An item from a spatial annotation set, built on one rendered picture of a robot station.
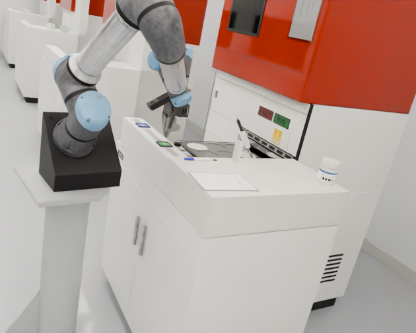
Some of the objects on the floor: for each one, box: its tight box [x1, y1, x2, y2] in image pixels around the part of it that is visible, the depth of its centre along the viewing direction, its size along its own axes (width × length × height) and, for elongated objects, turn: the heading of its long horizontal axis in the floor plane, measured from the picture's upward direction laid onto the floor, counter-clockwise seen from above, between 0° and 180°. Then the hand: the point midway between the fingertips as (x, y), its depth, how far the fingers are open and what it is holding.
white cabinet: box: [100, 141, 339, 333], centre depth 201 cm, size 64×96×82 cm, turn 0°
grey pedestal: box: [0, 165, 112, 333], centre depth 163 cm, size 51×44×82 cm
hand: (164, 134), depth 170 cm, fingers closed
